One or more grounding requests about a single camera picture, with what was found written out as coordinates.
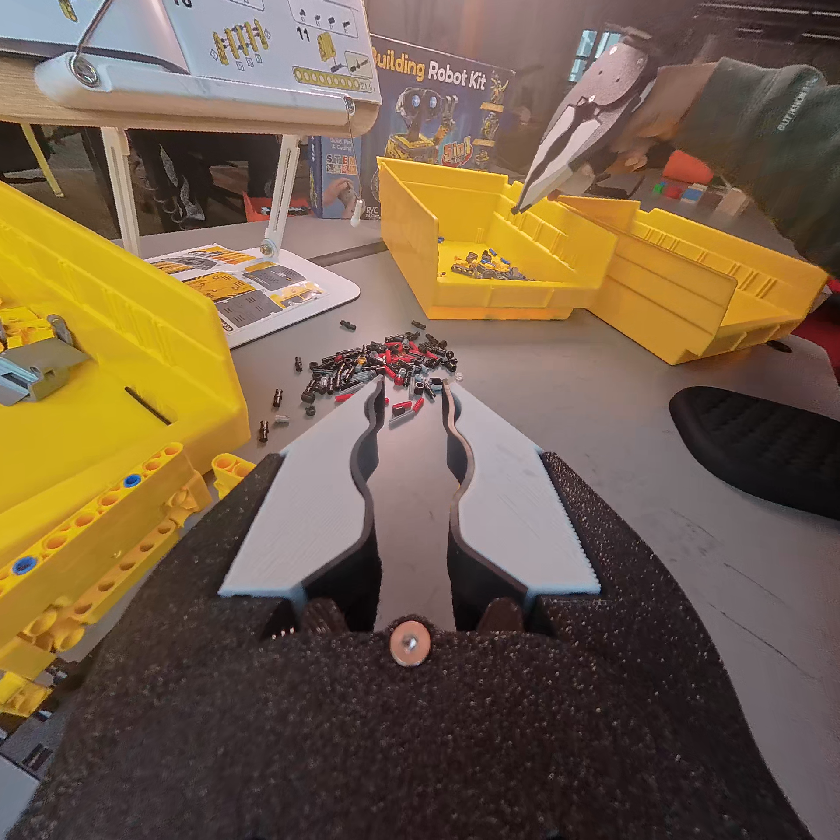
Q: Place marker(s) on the pile of small lego pieces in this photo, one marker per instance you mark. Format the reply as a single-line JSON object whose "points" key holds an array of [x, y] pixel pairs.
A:
{"points": [[394, 358]]}

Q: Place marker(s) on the open lego instruction booklet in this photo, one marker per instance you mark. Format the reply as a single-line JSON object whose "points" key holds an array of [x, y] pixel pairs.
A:
{"points": [[262, 39]]}

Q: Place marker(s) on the pale document stand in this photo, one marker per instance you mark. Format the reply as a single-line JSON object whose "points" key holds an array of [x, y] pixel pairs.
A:
{"points": [[131, 98]]}

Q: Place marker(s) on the red fabric bag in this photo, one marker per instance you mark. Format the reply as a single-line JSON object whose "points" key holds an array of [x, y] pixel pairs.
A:
{"points": [[828, 328]]}

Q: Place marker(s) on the small coloured blocks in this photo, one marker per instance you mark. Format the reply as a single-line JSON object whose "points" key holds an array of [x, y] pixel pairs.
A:
{"points": [[679, 191]]}

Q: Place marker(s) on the person's right hand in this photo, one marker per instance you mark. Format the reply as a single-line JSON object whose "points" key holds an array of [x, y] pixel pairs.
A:
{"points": [[669, 98]]}

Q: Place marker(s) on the blue printed toy box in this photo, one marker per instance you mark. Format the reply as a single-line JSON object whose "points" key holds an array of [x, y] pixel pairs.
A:
{"points": [[446, 72]]}

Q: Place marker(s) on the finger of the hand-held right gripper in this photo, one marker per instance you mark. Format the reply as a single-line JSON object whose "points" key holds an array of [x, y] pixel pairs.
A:
{"points": [[577, 154], [544, 157]]}

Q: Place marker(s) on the red printed box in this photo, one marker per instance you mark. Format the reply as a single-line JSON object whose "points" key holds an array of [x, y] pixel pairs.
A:
{"points": [[275, 207]]}

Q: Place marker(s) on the window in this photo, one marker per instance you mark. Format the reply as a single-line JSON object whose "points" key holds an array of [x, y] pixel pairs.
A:
{"points": [[594, 56]]}

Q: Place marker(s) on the person's right forearm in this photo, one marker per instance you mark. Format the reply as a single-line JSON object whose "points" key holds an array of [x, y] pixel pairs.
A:
{"points": [[774, 144]]}

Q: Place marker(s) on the lego model on black base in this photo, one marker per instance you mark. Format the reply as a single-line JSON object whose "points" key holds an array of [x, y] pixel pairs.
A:
{"points": [[85, 544]]}

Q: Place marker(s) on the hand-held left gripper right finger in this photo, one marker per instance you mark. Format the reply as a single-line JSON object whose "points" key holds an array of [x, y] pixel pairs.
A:
{"points": [[525, 525]]}

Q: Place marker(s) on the grey lego bracket piece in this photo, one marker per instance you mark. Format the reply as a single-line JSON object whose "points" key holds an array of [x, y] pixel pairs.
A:
{"points": [[46, 364]]}

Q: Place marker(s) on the yellow storage bin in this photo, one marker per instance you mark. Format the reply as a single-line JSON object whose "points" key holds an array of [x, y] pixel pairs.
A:
{"points": [[98, 315], [676, 295], [407, 229]]}

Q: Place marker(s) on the orange red crate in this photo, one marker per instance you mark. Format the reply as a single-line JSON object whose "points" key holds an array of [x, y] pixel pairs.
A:
{"points": [[686, 167]]}

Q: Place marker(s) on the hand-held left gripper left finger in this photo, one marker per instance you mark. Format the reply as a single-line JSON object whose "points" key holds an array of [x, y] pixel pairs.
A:
{"points": [[302, 525]]}

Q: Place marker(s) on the yellow lego frame pieces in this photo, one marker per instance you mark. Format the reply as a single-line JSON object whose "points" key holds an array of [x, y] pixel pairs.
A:
{"points": [[26, 328]]}

